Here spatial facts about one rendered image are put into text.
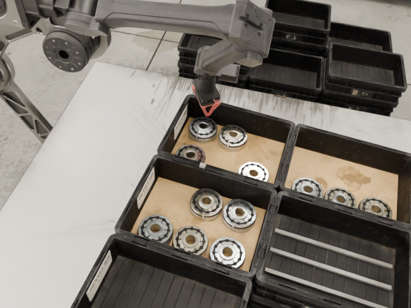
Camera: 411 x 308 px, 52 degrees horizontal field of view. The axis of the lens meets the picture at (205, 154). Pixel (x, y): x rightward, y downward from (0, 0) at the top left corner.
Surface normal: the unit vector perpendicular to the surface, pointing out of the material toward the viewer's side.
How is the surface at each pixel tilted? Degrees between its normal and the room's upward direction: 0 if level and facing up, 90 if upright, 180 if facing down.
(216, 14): 42
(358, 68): 0
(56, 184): 0
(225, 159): 0
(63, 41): 90
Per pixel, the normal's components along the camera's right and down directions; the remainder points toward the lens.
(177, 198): 0.06, -0.64
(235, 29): -0.32, -0.07
